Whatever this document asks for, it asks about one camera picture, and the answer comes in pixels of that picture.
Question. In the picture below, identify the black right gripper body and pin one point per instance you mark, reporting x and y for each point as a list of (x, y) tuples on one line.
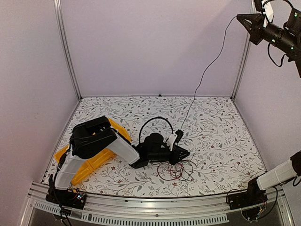
[(286, 42)]

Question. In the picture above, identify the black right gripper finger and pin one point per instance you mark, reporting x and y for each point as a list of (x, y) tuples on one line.
[(250, 25), (248, 16)]

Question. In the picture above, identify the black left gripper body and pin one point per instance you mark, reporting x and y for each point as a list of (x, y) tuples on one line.
[(156, 157)]

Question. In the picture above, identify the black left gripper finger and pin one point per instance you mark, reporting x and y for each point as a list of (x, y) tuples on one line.
[(179, 157), (181, 150)]

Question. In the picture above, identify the left arm base electronics board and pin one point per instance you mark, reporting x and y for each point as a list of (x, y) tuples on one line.
[(67, 198)]

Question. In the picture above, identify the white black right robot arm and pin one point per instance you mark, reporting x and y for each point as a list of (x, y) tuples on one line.
[(269, 100)]

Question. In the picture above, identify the right arm base electronics board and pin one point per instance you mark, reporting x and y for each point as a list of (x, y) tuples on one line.
[(236, 199)]

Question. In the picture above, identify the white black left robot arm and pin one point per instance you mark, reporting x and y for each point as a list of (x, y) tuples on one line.
[(92, 137)]

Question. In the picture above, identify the floral patterned table mat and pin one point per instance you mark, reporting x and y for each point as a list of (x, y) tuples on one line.
[(190, 146)]

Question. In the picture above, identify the yellow divided plastic bin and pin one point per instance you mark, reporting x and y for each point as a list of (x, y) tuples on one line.
[(94, 162)]

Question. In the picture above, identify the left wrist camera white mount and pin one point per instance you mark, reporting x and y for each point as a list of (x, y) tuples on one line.
[(174, 138)]

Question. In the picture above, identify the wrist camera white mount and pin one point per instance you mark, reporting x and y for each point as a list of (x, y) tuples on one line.
[(265, 7), (174, 138)]

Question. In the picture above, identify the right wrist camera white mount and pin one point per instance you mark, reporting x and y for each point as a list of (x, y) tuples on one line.
[(265, 7)]

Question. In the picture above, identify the aluminium right corner post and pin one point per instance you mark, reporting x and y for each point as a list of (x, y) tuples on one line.
[(241, 67)]

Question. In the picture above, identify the aluminium corner post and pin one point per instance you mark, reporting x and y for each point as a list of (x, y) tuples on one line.
[(241, 67), (66, 49)]

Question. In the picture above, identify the aluminium front frame rail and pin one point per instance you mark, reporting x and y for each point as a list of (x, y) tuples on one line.
[(105, 210)]

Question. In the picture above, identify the aluminium left corner post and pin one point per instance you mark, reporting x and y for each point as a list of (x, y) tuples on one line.
[(66, 49)]

